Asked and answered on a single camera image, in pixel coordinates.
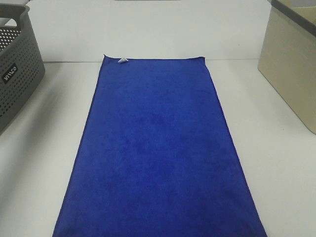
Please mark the beige storage bin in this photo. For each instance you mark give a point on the beige storage bin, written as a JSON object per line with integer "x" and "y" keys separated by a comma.
{"x": 288, "y": 58}

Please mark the grey perforated plastic basket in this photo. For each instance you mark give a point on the grey perforated plastic basket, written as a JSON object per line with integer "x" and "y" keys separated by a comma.
{"x": 21, "y": 64}

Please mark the blue microfibre towel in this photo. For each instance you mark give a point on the blue microfibre towel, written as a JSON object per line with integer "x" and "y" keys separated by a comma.
{"x": 156, "y": 158}

